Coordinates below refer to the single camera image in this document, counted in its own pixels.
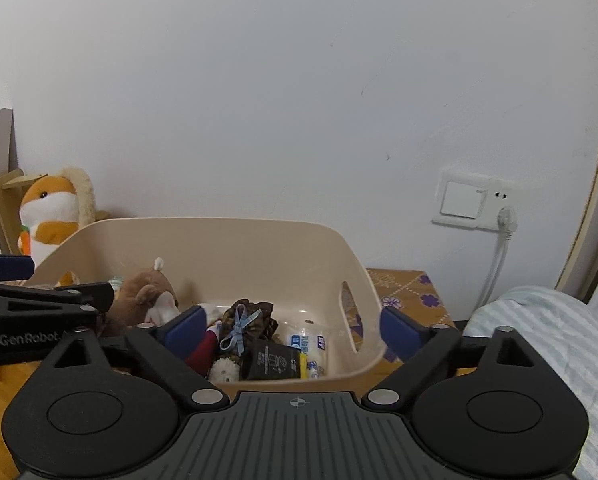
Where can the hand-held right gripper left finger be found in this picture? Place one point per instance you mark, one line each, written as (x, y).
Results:
(186, 326)

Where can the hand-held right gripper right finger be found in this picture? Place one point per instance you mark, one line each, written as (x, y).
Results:
(399, 330)

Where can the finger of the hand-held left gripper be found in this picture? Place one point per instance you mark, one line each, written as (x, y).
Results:
(9, 266)
(54, 297)

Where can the white red plush toy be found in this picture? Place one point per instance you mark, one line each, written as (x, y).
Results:
(201, 355)

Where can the brown plush toy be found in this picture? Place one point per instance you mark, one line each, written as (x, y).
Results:
(139, 295)

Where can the brown bag with blue ribbon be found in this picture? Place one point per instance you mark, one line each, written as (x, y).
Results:
(256, 317)

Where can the black box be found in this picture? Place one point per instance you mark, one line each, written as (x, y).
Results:
(271, 360)

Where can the blue white tissue packet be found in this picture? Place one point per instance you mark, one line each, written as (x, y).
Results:
(306, 342)

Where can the beige plastic bin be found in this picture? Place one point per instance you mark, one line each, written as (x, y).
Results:
(289, 270)

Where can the orange white hamster plush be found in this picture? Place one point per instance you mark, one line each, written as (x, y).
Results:
(46, 210)

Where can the wooden stand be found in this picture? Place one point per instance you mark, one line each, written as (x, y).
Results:
(6, 195)

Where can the blue white striped blanket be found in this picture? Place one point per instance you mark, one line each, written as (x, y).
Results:
(554, 330)

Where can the white wall switch socket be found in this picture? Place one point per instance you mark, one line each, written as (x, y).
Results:
(461, 200)

